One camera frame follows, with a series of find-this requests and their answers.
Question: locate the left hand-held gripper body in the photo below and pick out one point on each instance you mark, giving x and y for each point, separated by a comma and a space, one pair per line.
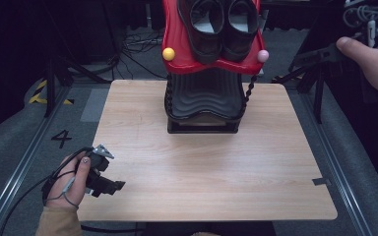
99, 162

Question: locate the black leather shoe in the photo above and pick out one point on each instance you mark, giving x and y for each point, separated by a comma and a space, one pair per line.
239, 42
205, 42

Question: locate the red and black shoe rack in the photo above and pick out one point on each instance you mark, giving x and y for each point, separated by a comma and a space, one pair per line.
206, 95

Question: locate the person's left hand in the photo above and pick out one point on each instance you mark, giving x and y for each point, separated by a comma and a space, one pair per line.
69, 183

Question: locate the person's right hand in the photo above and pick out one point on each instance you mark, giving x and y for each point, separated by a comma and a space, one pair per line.
377, 69

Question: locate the black tripod stand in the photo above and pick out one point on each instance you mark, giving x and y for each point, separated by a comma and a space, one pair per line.
318, 91
50, 85

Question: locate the yellow and black floor tape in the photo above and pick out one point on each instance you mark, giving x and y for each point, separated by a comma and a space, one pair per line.
39, 95

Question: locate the grey tape piece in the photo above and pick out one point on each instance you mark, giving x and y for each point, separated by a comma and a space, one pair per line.
321, 181

